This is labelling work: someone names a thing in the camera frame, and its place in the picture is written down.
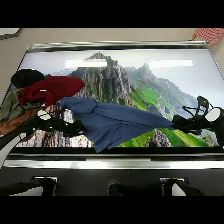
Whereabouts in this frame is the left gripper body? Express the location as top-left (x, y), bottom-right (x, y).
top-left (62, 119), bottom-right (88, 139)

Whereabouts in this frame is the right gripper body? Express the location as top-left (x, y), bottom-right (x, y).
top-left (171, 114), bottom-right (197, 133)

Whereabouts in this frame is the blue shirt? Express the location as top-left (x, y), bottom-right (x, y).
top-left (57, 96), bottom-right (177, 154)

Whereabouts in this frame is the red garment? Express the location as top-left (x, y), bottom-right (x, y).
top-left (17, 75), bottom-right (86, 108)

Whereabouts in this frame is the orange brown garment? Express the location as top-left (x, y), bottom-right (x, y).
top-left (0, 109), bottom-right (40, 137)

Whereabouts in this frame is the olive green garment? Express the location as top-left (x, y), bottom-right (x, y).
top-left (0, 87), bottom-right (42, 123)

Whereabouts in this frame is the black garment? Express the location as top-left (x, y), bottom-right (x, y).
top-left (10, 68), bottom-right (46, 90)

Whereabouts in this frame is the red checked cloth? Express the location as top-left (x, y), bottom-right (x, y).
top-left (191, 27), bottom-right (224, 46)

